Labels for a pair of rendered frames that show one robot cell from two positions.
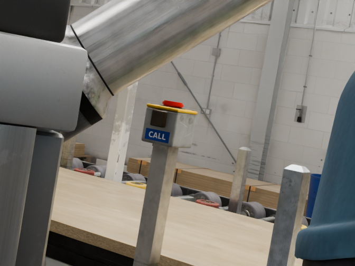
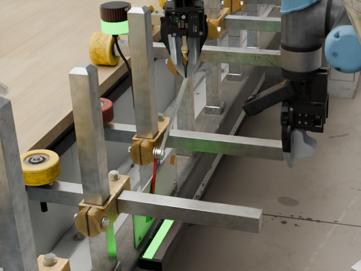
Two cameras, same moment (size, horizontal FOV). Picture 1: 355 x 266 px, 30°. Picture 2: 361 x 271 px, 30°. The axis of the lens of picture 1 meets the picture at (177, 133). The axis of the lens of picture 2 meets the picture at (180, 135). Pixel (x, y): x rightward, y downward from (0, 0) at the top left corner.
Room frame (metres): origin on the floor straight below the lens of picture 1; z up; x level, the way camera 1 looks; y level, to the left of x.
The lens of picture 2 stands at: (1.02, 0.59, 1.48)
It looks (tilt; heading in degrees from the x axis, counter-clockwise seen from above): 27 degrees down; 258
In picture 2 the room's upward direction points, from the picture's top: 3 degrees counter-clockwise
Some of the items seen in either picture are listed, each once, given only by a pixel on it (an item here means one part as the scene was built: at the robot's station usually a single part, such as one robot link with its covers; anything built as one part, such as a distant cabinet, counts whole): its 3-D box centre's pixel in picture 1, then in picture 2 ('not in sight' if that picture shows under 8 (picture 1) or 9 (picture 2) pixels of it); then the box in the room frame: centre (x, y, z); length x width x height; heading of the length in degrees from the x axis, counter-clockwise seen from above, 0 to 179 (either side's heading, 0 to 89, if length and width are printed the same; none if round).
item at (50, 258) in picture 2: not in sight; (49, 258); (1.05, -0.27, 0.87); 0.02 x 0.02 x 0.01
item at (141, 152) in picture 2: not in sight; (150, 140); (0.82, -0.65, 0.85); 0.13 x 0.06 x 0.05; 59
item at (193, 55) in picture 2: not in sight; (193, 56); (0.73, -0.59, 1.04); 0.06 x 0.03 x 0.09; 79
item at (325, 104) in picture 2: not in sight; (303, 98); (0.54, -0.50, 0.96); 0.09 x 0.08 x 0.12; 148
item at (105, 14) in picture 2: not in sight; (115, 11); (0.87, -0.66, 1.13); 0.06 x 0.06 x 0.02
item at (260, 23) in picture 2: not in sight; (227, 21); (0.52, -1.08, 0.95); 0.50 x 0.04 x 0.04; 149
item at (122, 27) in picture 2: not in sight; (116, 23); (0.87, -0.66, 1.10); 0.06 x 0.06 x 0.02
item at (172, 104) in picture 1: (173, 106); not in sight; (1.22, 0.02, 1.22); 0.04 x 0.04 x 0.02
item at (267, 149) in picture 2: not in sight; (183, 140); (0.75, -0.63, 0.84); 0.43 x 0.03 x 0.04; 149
